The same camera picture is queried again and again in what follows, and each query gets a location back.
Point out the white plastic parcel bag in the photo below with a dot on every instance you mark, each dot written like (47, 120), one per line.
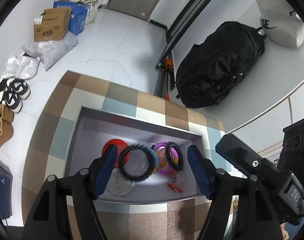
(21, 67)

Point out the black white sneaker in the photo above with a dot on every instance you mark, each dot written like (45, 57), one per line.
(18, 86)
(11, 100)

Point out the grey plastic parcel bag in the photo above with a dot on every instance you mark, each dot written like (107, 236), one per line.
(51, 51)

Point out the white Nike tote bag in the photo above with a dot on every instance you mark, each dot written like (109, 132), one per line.
(281, 23)

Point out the navy Jordan shoe box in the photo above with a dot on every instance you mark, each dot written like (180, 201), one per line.
(5, 193)

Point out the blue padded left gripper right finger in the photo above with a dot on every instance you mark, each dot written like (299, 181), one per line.
(214, 184)

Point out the blue cardboard box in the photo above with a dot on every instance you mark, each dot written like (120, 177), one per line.
(77, 16)

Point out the beige tote bag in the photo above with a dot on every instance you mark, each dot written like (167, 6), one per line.
(92, 7)

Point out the plaid checkered table cloth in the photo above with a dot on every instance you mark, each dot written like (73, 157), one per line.
(178, 215)

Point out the brown cardboard box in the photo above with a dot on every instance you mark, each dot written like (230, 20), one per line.
(52, 24)

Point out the black large bag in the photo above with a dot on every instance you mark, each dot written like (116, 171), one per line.
(212, 69)

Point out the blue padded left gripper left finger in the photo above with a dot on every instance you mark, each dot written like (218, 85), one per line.
(87, 185)

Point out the tan suede boot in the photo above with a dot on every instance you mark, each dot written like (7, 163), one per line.
(6, 114)
(6, 132)

